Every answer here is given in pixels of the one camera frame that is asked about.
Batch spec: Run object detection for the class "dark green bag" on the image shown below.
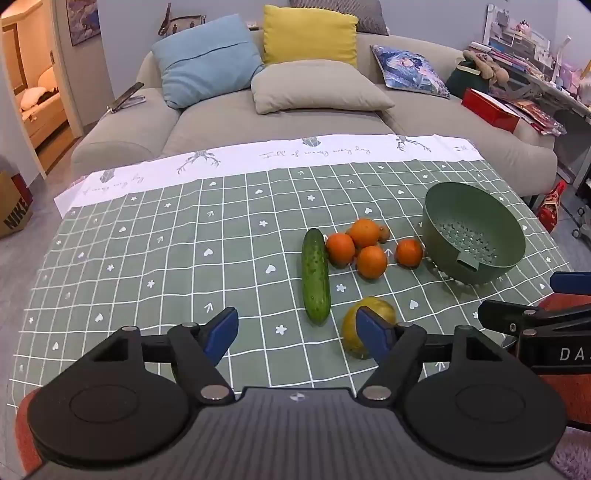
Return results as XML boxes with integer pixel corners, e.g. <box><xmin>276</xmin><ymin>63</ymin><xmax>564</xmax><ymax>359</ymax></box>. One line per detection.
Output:
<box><xmin>445</xmin><ymin>58</ymin><xmax>490</xmax><ymax>99</ymax></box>

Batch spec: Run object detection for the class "red box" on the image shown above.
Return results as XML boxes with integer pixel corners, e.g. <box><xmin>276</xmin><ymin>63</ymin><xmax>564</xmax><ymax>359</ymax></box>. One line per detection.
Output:
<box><xmin>462</xmin><ymin>88</ymin><xmax>520</xmax><ymax>134</ymax></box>

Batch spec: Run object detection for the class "blue printed cushion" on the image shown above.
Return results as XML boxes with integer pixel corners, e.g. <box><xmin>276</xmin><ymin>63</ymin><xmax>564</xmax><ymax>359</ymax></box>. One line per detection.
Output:
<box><xmin>370</xmin><ymin>45</ymin><xmax>451</xmax><ymax>99</ymax></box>

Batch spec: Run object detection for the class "red shopping bag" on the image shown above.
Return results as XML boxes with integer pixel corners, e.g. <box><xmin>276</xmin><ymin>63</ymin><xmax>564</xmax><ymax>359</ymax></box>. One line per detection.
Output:
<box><xmin>538</xmin><ymin>180</ymin><xmax>568</xmax><ymax>234</ymax></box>

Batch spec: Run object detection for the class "green checked tablecloth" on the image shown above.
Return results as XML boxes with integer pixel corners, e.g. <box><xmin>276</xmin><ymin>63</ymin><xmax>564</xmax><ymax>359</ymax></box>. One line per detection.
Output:
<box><xmin>9</xmin><ymin>134</ymin><xmax>575</xmax><ymax>407</ymax></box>

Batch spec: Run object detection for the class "yellow green round fruit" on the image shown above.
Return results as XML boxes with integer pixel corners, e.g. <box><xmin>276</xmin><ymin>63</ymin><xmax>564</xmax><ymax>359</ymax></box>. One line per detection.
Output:
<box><xmin>342</xmin><ymin>298</ymin><xmax>398</xmax><ymax>361</ymax></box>

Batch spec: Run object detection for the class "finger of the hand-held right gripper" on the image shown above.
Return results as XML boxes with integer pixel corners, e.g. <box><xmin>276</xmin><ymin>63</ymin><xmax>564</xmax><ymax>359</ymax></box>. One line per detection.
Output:
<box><xmin>549</xmin><ymin>271</ymin><xmax>591</xmax><ymax>294</ymax></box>
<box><xmin>478</xmin><ymin>300</ymin><xmax>591</xmax><ymax>337</ymax></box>

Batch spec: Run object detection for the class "white folding table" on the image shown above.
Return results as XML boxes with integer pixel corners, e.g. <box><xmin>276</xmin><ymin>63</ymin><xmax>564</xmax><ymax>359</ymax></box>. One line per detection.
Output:
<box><xmin>499</xmin><ymin>69</ymin><xmax>591</xmax><ymax>185</ymax></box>

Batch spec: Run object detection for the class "wooden bed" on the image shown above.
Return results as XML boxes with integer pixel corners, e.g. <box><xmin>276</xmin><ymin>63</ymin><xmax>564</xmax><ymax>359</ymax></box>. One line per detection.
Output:
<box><xmin>18</xmin><ymin>65</ymin><xmax>70</xmax><ymax>148</ymax></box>

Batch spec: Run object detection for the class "purple fuzzy rug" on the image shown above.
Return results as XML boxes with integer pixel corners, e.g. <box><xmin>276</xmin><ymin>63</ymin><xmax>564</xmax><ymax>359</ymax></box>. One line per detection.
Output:
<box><xmin>549</xmin><ymin>427</ymin><xmax>591</xmax><ymax>480</ymax></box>

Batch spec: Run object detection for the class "green colander bowl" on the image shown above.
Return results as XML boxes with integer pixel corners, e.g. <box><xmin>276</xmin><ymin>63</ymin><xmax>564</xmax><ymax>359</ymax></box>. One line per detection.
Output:
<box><xmin>422</xmin><ymin>181</ymin><xmax>527</xmax><ymax>284</ymax></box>

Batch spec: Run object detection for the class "green cucumber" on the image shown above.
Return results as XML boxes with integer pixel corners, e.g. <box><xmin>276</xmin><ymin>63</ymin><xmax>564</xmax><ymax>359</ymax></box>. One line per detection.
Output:
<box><xmin>302</xmin><ymin>228</ymin><xmax>332</xmax><ymax>324</ymax></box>

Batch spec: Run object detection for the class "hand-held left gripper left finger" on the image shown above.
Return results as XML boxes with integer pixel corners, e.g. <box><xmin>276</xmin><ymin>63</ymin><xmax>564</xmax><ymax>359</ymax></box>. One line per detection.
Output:
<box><xmin>85</xmin><ymin>307</ymin><xmax>240</xmax><ymax>403</ymax></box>

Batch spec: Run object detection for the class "white drawer organizer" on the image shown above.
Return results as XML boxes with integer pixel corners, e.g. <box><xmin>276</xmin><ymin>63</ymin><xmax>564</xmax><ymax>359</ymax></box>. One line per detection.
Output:
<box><xmin>485</xmin><ymin>4</ymin><xmax>552</xmax><ymax>70</ymax></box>

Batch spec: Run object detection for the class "white pillow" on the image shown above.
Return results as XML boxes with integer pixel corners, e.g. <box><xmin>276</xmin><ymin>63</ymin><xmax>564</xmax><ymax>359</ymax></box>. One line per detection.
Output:
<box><xmin>21</xmin><ymin>85</ymin><xmax>47</xmax><ymax>110</ymax></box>

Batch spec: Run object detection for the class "beige cushion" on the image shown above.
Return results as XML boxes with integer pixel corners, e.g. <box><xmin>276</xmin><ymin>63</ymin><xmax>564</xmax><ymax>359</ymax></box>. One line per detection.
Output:
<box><xmin>250</xmin><ymin>62</ymin><xmax>396</xmax><ymax>115</ymax></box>

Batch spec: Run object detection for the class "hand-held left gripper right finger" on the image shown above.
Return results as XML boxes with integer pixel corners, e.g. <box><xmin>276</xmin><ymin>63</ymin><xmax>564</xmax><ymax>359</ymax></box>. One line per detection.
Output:
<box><xmin>355</xmin><ymin>305</ymin><xmax>515</xmax><ymax>401</ymax></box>

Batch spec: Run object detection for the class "beige plush toy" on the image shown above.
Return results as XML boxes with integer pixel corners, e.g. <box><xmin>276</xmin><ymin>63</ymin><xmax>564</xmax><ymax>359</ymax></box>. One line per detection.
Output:
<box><xmin>463</xmin><ymin>50</ymin><xmax>509</xmax><ymax>85</ymax></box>

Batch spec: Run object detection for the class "yellow cushion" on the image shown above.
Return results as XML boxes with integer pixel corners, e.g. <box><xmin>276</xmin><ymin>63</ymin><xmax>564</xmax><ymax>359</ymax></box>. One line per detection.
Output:
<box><xmin>262</xmin><ymin>4</ymin><xmax>359</xmax><ymax>69</ymax></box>

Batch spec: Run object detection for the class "grey checked cushion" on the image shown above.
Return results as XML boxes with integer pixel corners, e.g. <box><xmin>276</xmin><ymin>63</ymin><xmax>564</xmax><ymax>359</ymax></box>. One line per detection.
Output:
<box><xmin>336</xmin><ymin>0</ymin><xmax>389</xmax><ymax>36</ymax></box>

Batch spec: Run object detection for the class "black flat device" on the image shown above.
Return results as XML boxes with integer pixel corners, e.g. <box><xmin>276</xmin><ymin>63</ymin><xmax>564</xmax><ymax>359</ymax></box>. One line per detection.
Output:
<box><xmin>106</xmin><ymin>82</ymin><xmax>147</xmax><ymax>113</ymax></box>

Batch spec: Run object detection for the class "orange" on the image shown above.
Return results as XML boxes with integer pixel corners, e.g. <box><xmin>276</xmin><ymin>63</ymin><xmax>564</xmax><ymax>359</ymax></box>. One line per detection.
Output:
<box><xmin>396</xmin><ymin>239</ymin><xmax>424</xmax><ymax>268</ymax></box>
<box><xmin>356</xmin><ymin>245</ymin><xmax>389</xmax><ymax>280</ymax></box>
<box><xmin>347</xmin><ymin>218</ymin><xmax>381</xmax><ymax>248</ymax></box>
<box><xmin>326</xmin><ymin>233</ymin><xmax>356</xmax><ymax>267</ymax></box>

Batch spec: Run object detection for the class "wall poster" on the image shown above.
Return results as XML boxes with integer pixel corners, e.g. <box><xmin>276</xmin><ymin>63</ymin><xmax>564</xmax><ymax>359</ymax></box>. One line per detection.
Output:
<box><xmin>66</xmin><ymin>0</ymin><xmax>101</xmax><ymax>47</ymax></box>

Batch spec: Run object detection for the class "cardboard box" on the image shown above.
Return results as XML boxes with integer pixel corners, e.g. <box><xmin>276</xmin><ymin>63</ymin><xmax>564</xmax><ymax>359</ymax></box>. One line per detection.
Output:
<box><xmin>0</xmin><ymin>171</ymin><xmax>34</xmax><ymax>239</ymax></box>

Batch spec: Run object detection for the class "orange red fuzzy cloth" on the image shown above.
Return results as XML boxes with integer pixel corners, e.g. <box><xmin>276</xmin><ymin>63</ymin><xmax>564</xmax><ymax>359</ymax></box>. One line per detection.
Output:
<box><xmin>531</xmin><ymin>293</ymin><xmax>591</xmax><ymax>431</ymax></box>
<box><xmin>14</xmin><ymin>390</ymin><xmax>49</xmax><ymax>474</ymax></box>

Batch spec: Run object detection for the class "beige sofa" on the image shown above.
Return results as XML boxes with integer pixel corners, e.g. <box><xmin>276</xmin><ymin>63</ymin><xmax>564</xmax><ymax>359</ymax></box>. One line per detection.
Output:
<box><xmin>71</xmin><ymin>9</ymin><xmax>559</xmax><ymax>204</ymax></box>

